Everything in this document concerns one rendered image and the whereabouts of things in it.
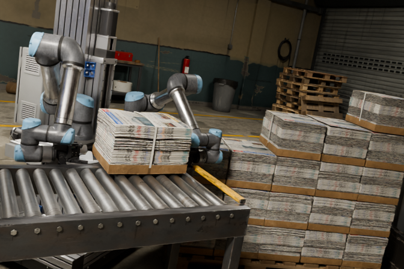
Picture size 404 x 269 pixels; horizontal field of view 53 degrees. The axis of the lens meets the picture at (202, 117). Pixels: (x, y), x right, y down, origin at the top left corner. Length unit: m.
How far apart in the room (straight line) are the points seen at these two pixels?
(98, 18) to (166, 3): 6.90
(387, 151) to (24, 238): 2.17
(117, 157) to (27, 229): 0.57
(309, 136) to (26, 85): 1.74
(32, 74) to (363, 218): 2.26
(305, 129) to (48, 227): 1.66
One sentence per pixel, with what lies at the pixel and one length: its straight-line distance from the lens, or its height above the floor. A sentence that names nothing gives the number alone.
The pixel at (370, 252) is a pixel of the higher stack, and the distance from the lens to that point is 3.04.
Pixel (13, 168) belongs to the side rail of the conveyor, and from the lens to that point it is 1.81.
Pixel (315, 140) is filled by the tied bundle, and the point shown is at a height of 0.96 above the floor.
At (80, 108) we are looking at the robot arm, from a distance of 2.21.
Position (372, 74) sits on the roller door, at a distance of 10.35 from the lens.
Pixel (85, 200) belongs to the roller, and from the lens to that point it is 1.54.
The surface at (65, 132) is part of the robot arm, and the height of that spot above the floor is 0.95.
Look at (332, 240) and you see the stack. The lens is 2.86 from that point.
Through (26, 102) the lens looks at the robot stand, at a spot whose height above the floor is 0.90.
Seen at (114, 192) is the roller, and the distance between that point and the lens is 1.64.
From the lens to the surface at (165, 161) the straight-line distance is 1.86.
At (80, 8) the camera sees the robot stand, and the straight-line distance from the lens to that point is 2.44.
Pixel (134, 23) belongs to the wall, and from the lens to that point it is 9.06.
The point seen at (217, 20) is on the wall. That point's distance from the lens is 9.92.
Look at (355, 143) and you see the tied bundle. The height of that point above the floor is 0.97.
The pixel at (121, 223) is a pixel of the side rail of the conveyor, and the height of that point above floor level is 0.78.
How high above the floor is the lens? 1.40
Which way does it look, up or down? 10 degrees down
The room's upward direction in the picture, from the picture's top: 9 degrees clockwise
